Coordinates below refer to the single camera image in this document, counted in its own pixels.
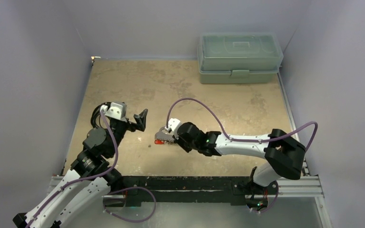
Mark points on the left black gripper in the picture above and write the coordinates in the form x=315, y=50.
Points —
x=140, y=119

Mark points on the silver foot-shaped keyring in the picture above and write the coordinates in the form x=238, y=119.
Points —
x=163, y=137

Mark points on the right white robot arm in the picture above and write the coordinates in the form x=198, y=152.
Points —
x=284, y=155

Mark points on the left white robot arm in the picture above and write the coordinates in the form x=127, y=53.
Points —
x=91, y=175

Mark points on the green plastic storage box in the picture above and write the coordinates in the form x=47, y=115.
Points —
x=238, y=58

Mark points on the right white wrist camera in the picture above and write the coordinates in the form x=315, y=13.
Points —
x=172, y=127

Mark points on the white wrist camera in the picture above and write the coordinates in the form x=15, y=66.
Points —
x=172, y=127
x=115, y=110

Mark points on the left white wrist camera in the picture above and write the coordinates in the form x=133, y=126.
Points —
x=115, y=110

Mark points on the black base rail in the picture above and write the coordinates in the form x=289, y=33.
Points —
x=234, y=190

